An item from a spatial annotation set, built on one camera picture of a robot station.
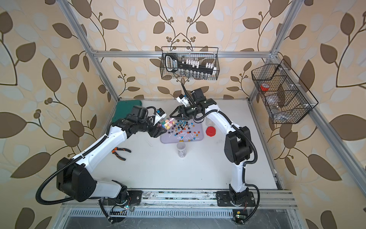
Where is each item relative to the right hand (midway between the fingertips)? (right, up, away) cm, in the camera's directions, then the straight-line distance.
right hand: (173, 117), depth 82 cm
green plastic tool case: (-41, +6, +28) cm, 50 cm away
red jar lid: (+25, -10, +18) cm, 32 cm away
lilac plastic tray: (+16, -8, +21) cm, 28 cm away
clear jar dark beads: (+5, -18, +3) cm, 19 cm away
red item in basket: (+53, +18, 0) cm, 56 cm away
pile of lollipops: (+5, -10, +19) cm, 22 cm away
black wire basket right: (+60, +13, -3) cm, 62 cm away
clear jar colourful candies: (-3, -3, -3) cm, 5 cm away
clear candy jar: (+24, -5, +22) cm, 33 cm away
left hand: (-7, -4, -1) cm, 8 cm away
